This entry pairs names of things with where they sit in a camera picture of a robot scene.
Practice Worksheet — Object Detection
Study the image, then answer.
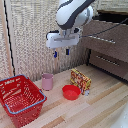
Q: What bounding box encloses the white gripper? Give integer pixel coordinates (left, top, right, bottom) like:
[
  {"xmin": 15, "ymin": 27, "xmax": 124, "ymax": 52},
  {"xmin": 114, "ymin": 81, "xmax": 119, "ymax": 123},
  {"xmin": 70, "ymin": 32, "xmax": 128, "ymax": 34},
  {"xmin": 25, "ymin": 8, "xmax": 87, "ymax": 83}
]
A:
[{"xmin": 45, "ymin": 29, "xmax": 81, "ymax": 59}]

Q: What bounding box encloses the pink mug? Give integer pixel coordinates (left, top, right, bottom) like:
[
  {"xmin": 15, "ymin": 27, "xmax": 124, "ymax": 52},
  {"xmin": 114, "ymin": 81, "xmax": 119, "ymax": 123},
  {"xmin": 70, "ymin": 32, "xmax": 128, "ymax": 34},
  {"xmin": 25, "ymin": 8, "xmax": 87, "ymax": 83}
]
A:
[{"xmin": 41, "ymin": 72, "xmax": 55, "ymax": 92}]

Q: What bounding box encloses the red plastic shopping basket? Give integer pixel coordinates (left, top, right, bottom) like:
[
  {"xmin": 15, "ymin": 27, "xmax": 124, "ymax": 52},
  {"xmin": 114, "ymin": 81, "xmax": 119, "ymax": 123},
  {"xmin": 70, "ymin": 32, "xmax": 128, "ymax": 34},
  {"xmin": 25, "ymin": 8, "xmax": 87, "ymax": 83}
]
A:
[{"xmin": 0, "ymin": 74, "xmax": 48, "ymax": 128}]

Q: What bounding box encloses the yellow red patterned box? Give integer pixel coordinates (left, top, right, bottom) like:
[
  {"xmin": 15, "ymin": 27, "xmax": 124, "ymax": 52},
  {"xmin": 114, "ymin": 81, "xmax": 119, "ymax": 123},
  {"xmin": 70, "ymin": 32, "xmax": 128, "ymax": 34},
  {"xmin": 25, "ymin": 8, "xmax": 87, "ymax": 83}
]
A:
[{"xmin": 69, "ymin": 68, "xmax": 92, "ymax": 96}]

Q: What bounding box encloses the red plastic bowl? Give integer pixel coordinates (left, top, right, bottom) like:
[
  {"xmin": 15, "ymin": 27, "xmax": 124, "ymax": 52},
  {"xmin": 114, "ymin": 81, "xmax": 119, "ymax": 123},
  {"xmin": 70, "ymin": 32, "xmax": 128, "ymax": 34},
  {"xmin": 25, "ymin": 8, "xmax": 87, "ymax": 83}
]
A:
[{"xmin": 61, "ymin": 84, "xmax": 82, "ymax": 101}]

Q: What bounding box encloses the brown wooden drawer cabinet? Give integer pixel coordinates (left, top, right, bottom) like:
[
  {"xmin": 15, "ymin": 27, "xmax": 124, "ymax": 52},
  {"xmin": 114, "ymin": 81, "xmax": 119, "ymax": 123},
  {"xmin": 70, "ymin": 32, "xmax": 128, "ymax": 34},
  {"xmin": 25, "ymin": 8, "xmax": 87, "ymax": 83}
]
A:
[{"xmin": 82, "ymin": 9, "xmax": 128, "ymax": 83}]

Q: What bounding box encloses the metal drawer handle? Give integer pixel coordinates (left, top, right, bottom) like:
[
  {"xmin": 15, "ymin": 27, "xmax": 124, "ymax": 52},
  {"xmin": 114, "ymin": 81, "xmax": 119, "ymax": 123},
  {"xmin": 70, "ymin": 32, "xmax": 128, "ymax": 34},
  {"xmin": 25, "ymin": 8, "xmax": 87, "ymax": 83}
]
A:
[
  {"xmin": 88, "ymin": 34, "xmax": 117, "ymax": 45},
  {"xmin": 95, "ymin": 54, "xmax": 120, "ymax": 67}
]

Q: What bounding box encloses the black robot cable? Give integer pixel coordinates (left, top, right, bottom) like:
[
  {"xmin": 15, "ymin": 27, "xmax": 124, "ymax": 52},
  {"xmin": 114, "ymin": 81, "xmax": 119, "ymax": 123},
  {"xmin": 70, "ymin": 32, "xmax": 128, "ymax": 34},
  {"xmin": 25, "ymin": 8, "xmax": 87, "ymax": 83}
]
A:
[{"xmin": 79, "ymin": 16, "xmax": 128, "ymax": 39}]

